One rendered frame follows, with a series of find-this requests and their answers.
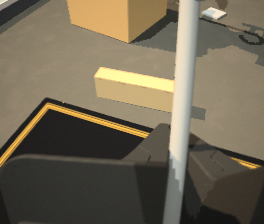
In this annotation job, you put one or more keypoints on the grey vertical rod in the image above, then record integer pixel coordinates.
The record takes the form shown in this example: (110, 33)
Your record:
(186, 51)

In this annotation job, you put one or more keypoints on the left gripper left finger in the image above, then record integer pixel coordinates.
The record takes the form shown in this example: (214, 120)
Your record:
(52, 189)

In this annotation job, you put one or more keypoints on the black mat with tan border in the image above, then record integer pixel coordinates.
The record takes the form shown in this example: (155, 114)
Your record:
(58, 128)

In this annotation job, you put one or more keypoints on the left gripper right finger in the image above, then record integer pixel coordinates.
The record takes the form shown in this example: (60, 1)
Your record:
(219, 189)

